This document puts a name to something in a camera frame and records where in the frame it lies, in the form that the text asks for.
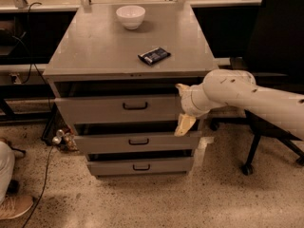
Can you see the grey bottom drawer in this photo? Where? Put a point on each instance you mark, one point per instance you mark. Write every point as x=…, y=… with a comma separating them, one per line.
x=136, y=167

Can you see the grey middle drawer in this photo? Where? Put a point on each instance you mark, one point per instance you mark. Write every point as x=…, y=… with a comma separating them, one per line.
x=142, y=142

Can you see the grey top drawer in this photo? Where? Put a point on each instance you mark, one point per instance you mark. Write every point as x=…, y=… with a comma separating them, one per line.
x=119, y=109

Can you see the clear plastic bottles on floor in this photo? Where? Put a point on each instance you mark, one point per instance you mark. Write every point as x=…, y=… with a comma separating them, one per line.
x=64, y=140

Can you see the tan sneaker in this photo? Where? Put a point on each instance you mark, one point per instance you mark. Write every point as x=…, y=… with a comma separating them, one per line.
x=15, y=206

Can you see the grey drawer cabinet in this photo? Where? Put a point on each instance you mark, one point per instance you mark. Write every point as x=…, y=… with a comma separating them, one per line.
x=98, y=57

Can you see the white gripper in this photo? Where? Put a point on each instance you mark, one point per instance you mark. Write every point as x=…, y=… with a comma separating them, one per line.
x=187, y=101

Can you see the person's leg in white trousers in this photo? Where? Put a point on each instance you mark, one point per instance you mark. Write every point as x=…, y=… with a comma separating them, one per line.
x=7, y=162

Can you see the dark blue snack packet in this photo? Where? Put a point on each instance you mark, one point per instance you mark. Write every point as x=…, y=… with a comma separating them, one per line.
x=153, y=56

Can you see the white wall socket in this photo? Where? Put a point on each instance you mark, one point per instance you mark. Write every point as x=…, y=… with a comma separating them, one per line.
x=15, y=79

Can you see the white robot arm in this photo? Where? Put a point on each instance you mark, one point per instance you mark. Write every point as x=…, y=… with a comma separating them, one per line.
x=238, y=88

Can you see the white ceramic bowl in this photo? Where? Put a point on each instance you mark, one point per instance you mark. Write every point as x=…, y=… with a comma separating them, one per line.
x=131, y=17

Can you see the grey drawer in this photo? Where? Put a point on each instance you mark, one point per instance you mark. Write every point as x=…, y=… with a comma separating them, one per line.
x=119, y=109
x=142, y=142
x=136, y=167

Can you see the black office chair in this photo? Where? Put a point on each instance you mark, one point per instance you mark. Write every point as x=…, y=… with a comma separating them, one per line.
x=271, y=41

